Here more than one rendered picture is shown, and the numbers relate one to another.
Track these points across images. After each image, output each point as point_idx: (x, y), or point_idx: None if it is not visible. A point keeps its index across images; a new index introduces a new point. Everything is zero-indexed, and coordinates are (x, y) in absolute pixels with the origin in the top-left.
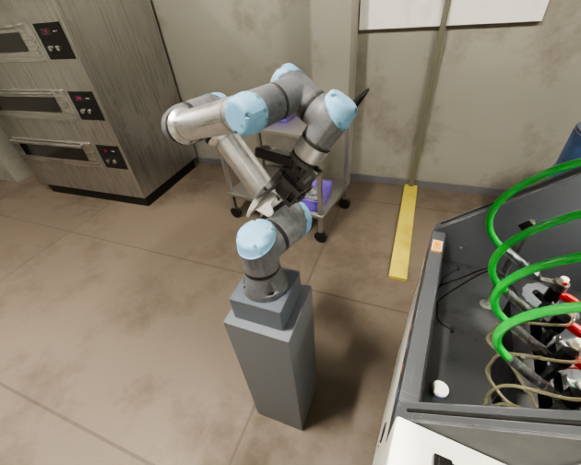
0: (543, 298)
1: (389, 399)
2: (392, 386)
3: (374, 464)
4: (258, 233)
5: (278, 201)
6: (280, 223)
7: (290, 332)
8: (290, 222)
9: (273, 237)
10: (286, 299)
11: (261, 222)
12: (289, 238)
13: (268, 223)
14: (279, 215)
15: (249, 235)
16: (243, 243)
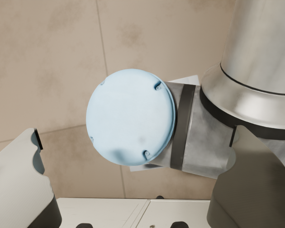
0: None
1: (191, 224)
2: (205, 222)
3: (144, 222)
4: (119, 128)
5: (253, 117)
6: (192, 150)
7: (141, 168)
8: (215, 166)
9: (130, 165)
10: (149, 163)
11: (154, 111)
12: (184, 171)
13: (158, 133)
14: (216, 134)
15: (107, 110)
16: (88, 111)
